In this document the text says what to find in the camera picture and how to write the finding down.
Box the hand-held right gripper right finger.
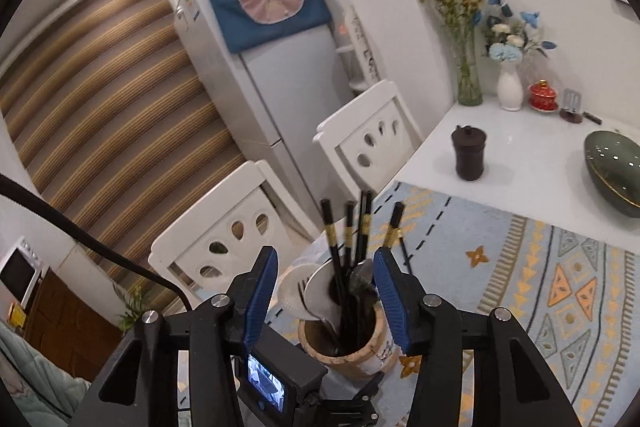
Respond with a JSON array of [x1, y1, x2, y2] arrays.
[[372, 247, 583, 427]]

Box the white vase blue flowers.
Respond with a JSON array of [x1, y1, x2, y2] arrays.
[[480, 0, 558, 112]]

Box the glass vase yellow flowers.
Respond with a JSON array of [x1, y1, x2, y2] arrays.
[[402, 0, 488, 106]]

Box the wooden utensil holder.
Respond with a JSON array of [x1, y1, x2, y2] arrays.
[[298, 302, 401, 380]]

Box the striped brown window blind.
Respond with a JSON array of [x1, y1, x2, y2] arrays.
[[0, 0, 246, 283]]

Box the patterned blue tablecloth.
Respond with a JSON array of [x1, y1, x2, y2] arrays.
[[190, 181, 640, 427]]

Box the dark brown lidded cup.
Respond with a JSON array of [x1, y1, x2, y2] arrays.
[[451, 124, 488, 182]]

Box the white refrigerator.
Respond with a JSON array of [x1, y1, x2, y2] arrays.
[[172, 0, 358, 208]]

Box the person's teal quilted jacket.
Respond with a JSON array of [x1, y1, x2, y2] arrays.
[[0, 319, 91, 427]]

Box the green potted plant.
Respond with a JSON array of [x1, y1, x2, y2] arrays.
[[114, 282, 151, 333]]

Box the white microwave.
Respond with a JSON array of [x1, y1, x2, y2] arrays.
[[0, 234, 51, 308]]

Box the red lidded teacup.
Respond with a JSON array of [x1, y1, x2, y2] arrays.
[[527, 79, 560, 114]]

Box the white corner shelf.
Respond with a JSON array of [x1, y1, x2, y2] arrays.
[[334, 4, 381, 95]]

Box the dark green bowl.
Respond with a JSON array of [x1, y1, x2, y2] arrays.
[[583, 130, 640, 219]]

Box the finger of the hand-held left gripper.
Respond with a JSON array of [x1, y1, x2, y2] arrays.
[[300, 371, 387, 427]]

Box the small metal stand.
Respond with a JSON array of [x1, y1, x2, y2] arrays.
[[559, 88, 603, 125]]

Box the wooden cabinet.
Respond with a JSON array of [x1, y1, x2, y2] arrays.
[[25, 267, 126, 383]]

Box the white dining chair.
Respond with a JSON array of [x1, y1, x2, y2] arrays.
[[148, 159, 311, 303], [312, 79, 423, 208]]

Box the black cable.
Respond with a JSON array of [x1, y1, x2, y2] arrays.
[[0, 172, 196, 313]]

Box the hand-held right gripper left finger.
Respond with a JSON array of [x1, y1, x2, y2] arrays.
[[70, 246, 279, 427]]

